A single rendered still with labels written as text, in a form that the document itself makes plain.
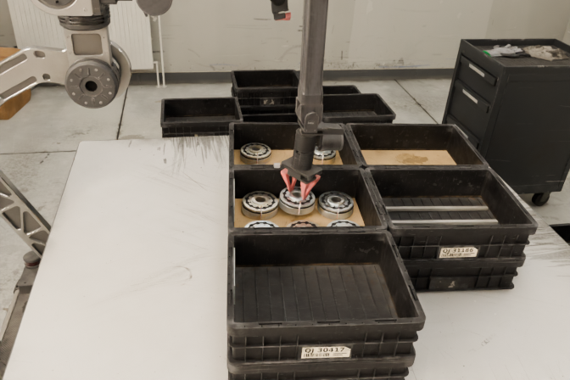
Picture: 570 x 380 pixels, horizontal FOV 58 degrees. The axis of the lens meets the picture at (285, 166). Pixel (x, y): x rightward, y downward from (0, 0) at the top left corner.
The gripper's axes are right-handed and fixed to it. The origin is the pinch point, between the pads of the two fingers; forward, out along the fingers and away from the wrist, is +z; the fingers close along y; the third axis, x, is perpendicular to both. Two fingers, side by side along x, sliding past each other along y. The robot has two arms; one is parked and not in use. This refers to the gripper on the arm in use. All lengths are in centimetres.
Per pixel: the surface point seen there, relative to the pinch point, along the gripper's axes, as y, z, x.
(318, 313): -28.8, 6.4, 27.1
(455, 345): -54, 17, 1
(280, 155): 24.0, 5.8, -21.3
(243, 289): -11.3, 7.1, 33.5
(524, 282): -59, 16, -34
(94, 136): 221, 94, -68
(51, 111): 277, 95, -67
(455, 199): -32, 3, -39
